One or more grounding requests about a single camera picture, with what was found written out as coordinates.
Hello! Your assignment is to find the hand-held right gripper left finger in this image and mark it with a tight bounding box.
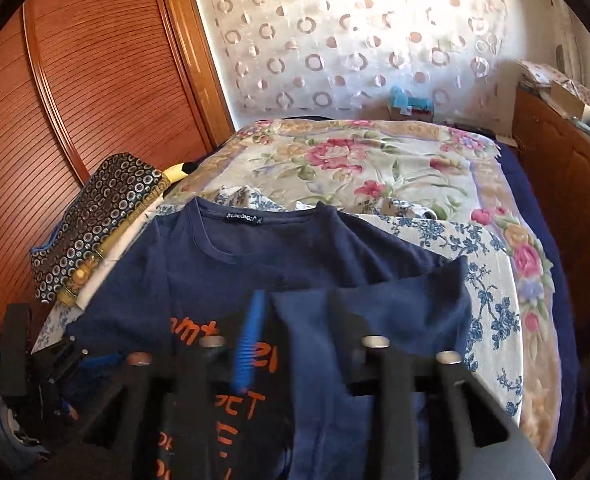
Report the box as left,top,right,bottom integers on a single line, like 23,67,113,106
82,289,276,480

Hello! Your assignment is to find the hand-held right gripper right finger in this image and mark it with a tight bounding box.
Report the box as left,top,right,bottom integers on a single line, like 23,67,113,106
331,291,552,480

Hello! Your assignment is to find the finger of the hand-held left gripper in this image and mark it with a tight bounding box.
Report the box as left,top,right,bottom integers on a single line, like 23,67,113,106
54,351,126,412

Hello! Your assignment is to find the navy blue t-shirt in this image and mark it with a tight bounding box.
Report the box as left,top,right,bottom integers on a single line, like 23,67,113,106
65,197,473,480

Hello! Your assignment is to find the white folded cloth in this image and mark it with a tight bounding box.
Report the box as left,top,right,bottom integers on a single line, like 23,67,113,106
77,215,150,311

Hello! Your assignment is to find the blue floral white sheet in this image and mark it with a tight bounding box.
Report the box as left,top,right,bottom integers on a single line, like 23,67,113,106
32,185,523,418

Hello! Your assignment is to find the circle print dark cloth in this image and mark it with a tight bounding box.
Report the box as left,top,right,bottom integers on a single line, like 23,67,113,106
30,152,170,306

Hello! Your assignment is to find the yellow black cloth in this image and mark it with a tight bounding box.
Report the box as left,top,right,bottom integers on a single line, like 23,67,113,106
166,161,202,184

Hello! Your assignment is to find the pink floral blanket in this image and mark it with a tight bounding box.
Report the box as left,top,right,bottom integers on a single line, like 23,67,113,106
165,119,560,461

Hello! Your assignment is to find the navy bed sheet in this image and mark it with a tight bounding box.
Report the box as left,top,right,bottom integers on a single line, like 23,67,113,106
495,140,590,466

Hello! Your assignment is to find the wooden sideboard cabinet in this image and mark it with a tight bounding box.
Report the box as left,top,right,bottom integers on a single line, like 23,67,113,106
512,85,590,311

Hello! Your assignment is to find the blue box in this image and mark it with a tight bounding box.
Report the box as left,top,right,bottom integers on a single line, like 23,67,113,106
387,85,433,121

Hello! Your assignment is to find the wooden slatted wardrobe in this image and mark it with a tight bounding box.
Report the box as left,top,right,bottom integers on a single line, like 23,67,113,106
0,0,236,341

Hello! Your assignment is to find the circle pattern sheer curtain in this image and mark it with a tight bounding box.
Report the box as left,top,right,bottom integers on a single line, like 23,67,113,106
195,0,510,121

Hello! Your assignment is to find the cardboard box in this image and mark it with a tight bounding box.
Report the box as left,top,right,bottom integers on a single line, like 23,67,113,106
550,80,586,119

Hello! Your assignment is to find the clutter on dresser top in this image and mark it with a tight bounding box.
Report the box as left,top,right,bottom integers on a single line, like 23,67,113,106
517,59,590,111

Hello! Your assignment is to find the white tied curtain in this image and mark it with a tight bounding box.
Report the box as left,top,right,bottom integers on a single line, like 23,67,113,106
550,10,586,81

